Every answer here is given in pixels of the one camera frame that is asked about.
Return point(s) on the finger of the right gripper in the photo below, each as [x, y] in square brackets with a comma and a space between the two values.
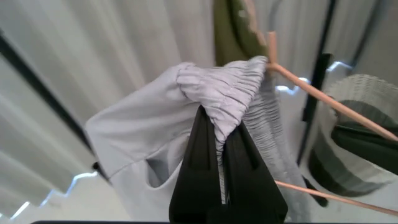
[373, 146]

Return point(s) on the white laundry basket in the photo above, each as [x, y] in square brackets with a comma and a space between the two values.
[357, 90]

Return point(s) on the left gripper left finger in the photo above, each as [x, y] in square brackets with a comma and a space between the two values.
[196, 180]

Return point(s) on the pale grey shorts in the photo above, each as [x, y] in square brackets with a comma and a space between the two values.
[155, 124]

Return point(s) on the black clothes rack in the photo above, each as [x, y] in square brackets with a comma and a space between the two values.
[318, 81]

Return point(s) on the green long-sleeved shirt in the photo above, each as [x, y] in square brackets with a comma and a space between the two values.
[227, 31]

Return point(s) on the white curtain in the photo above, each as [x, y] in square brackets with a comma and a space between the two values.
[109, 46]

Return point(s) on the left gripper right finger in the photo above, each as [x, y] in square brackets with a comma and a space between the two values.
[248, 186]

